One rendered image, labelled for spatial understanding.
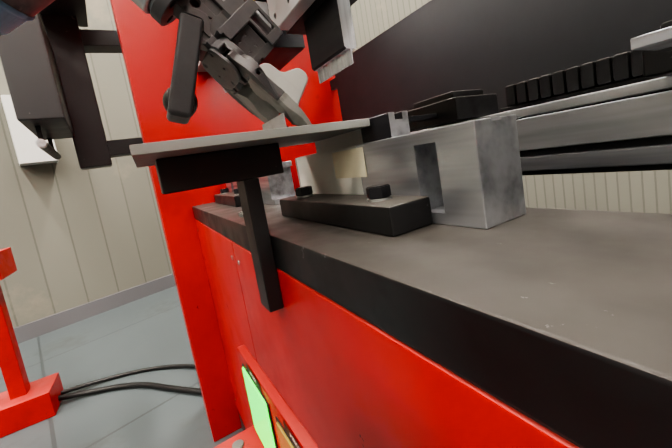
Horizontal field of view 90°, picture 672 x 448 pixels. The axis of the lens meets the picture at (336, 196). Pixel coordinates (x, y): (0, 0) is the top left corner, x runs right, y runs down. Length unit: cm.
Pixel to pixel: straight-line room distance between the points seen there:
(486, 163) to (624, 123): 25
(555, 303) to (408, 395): 12
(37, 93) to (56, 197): 209
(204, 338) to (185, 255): 31
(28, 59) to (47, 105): 15
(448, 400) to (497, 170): 19
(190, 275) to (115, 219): 227
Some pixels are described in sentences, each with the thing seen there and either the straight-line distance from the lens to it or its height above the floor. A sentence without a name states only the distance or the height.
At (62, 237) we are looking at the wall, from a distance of 351.
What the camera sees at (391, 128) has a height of 98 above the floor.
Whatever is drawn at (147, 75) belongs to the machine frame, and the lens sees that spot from 134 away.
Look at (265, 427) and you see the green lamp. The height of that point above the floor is 81.
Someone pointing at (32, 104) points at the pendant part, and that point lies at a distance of 147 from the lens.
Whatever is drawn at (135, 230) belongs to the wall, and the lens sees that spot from 358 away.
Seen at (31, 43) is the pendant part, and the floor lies 148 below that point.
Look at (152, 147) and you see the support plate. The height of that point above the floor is 100.
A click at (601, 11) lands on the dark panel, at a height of 114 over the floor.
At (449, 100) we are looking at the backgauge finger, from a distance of 61.
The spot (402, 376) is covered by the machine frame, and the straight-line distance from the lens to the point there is 27.
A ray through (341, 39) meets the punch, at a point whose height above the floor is 111.
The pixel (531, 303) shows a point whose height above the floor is 88.
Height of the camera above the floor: 96
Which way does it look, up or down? 6 degrees down
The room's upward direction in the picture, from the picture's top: 10 degrees counter-clockwise
